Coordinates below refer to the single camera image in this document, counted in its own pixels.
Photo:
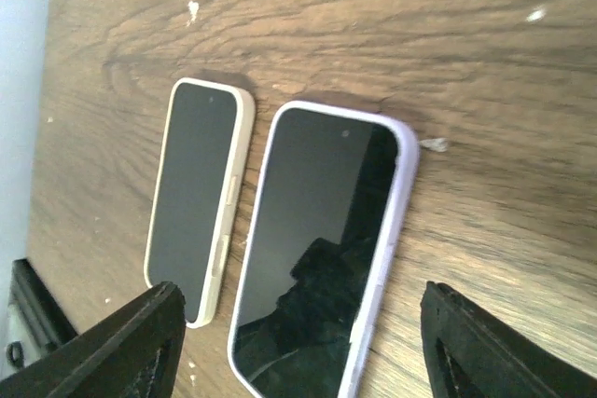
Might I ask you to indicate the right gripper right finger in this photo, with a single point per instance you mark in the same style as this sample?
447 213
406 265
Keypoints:
470 353

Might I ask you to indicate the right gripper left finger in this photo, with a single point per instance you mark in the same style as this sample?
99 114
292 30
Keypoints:
134 352

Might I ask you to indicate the beige phone case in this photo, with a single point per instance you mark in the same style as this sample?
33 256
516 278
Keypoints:
238 152

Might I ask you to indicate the lavender phone case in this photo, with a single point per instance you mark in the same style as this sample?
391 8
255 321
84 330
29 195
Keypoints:
326 249

